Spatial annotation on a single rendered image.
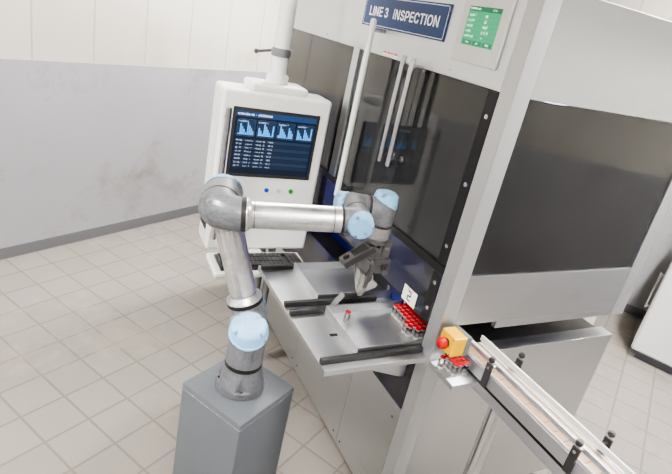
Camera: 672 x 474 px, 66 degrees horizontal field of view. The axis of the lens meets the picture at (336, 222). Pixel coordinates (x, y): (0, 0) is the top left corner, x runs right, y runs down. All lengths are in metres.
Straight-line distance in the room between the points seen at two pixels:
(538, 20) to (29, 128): 3.12
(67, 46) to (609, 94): 3.14
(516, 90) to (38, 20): 2.94
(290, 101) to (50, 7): 1.91
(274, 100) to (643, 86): 1.39
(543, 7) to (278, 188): 1.39
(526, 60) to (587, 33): 0.22
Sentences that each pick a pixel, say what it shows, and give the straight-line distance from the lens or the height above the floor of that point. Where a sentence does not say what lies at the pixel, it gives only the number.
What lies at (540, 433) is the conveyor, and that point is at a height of 0.91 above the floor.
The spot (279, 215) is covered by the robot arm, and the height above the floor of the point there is 1.39.
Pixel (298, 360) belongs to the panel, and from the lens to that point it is 2.92.
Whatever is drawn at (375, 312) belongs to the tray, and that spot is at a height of 0.88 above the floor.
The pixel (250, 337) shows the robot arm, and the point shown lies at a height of 1.01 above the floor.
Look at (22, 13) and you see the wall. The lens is 3.74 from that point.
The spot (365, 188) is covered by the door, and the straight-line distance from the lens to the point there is 2.23.
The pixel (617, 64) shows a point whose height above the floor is 1.94.
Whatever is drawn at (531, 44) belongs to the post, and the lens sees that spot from 1.60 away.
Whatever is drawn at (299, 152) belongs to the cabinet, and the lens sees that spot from 2.42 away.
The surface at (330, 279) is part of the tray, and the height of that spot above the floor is 0.88.
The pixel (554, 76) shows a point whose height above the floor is 1.87.
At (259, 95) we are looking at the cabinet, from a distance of 2.30.
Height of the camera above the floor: 1.91
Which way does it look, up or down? 21 degrees down
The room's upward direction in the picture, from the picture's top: 12 degrees clockwise
